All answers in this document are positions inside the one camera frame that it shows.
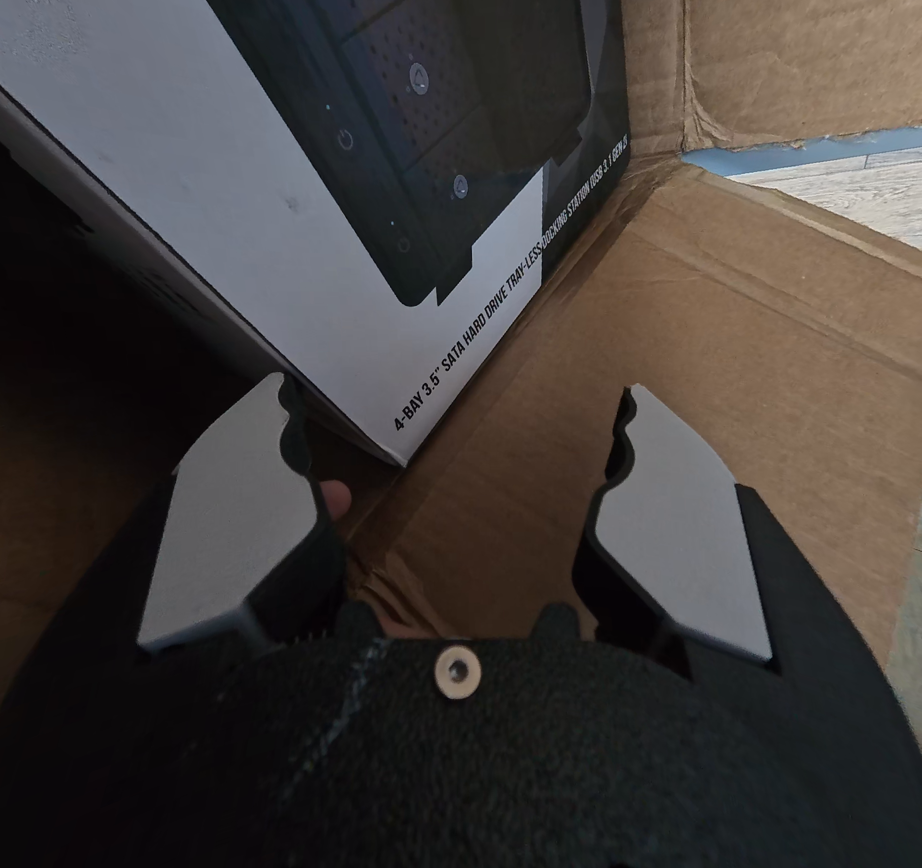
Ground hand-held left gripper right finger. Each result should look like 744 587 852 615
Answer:
572 384 776 667

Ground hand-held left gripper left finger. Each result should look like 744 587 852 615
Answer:
137 371 347 656

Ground brown cardboard box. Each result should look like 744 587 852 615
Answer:
0 0 922 667

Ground large white black product box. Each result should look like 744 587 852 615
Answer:
0 0 633 469

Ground person's left hand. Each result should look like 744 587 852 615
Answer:
319 477 355 525

